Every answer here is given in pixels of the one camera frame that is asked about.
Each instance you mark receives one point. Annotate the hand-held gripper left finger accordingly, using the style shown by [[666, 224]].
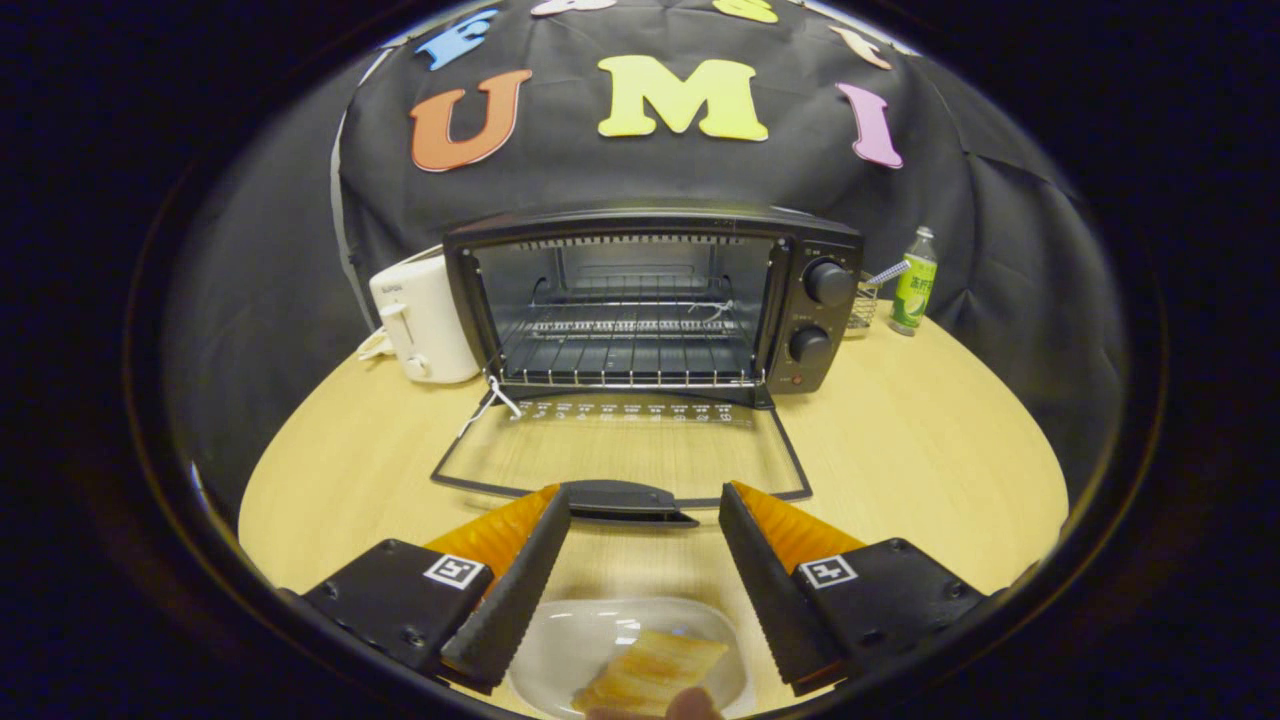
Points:
[[510, 600]]

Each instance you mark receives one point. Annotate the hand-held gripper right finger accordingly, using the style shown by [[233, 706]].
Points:
[[775, 600]]

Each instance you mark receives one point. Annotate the black toaster oven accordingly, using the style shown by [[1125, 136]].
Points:
[[800, 300]]

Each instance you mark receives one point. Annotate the white pop-up toaster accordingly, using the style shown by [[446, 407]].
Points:
[[430, 320]]

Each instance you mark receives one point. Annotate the white plate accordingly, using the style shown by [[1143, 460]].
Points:
[[570, 645]]

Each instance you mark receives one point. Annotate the green drink bottle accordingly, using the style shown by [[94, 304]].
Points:
[[912, 290]]

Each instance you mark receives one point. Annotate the black backdrop cloth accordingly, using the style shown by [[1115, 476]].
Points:
[[640, 170]]

